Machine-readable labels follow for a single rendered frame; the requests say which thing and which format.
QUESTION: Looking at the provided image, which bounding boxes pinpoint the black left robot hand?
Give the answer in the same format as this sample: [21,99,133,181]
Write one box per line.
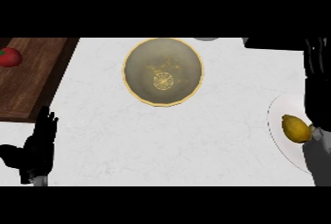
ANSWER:
[0,105,59,186]

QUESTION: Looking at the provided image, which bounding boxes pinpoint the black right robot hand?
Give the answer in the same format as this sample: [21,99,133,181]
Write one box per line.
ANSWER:
[303,38,331,133]

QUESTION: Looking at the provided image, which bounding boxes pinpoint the white plate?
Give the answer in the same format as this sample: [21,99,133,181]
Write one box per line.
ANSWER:
[266,94,317,176]

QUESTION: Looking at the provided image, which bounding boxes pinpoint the yellow lemon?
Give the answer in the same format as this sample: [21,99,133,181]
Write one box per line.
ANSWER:
[281,114,317,144]

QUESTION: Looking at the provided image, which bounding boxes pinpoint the grey bowl with gold rim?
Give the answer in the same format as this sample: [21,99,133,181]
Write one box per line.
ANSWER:
[122,38,206,108]

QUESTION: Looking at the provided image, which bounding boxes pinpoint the black appliance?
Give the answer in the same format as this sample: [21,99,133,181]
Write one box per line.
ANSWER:
[243,38,308,53]

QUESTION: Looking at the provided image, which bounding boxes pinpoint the brown wooden cutting board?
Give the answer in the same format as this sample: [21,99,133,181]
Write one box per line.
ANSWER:
[0,38,80,123]

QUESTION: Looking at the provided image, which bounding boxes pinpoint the red tomato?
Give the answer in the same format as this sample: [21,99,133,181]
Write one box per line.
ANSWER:
[0,46,24,68]

